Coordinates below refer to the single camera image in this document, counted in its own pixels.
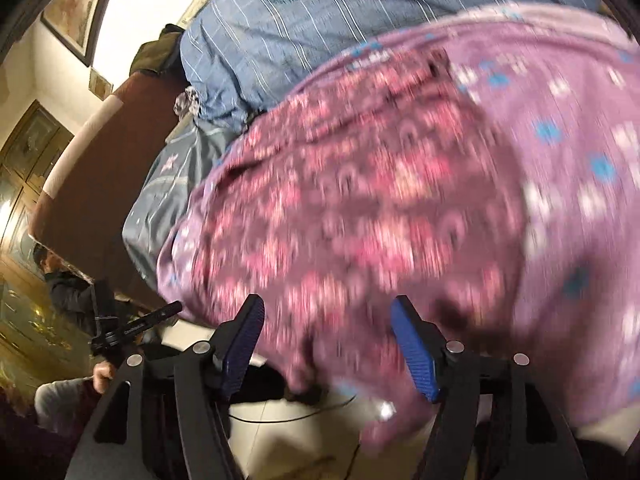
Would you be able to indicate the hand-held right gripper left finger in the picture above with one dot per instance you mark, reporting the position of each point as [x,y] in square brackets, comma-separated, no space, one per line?
[245,345]

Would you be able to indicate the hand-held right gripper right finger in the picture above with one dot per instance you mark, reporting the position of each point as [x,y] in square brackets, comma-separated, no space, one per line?
[415,350]

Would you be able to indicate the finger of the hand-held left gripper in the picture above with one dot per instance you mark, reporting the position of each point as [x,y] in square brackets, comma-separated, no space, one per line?
[165,312]

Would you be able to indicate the maroon floral garment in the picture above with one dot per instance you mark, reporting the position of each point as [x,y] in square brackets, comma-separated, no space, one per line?
[350,200]

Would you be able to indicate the person's left forearm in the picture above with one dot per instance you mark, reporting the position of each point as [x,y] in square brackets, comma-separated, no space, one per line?
[60,400]

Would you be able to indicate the person's left hand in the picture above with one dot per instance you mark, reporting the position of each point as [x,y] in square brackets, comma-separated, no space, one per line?
[102,374]

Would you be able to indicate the white flat object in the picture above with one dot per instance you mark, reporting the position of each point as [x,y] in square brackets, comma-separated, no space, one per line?
[195,332]

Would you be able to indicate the golden wooden cabinet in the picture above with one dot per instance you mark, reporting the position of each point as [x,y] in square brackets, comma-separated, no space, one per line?
[25,310]

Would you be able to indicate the grey striped cloth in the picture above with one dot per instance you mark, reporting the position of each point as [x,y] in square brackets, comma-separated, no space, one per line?
[160,200]

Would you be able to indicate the brown bed board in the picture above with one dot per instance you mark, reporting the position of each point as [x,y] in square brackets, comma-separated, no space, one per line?
[100,185]

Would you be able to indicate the crumpled pale cloth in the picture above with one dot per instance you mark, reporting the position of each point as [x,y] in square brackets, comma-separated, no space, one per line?
[187,102]

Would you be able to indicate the purple floral bedsheet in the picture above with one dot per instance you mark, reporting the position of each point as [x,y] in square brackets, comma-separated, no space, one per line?
[575,200]

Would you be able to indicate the olive green cloth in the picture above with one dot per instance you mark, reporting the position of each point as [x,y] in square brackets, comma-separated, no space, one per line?
[155,52]

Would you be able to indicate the blue plaid quilt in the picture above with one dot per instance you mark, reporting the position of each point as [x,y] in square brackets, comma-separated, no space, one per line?
[300,35]

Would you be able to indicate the small wall picture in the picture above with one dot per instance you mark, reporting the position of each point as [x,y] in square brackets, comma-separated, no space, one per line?
[99,84]

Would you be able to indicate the framed wall painting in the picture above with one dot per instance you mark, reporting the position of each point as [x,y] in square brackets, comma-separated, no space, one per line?
[75,0]

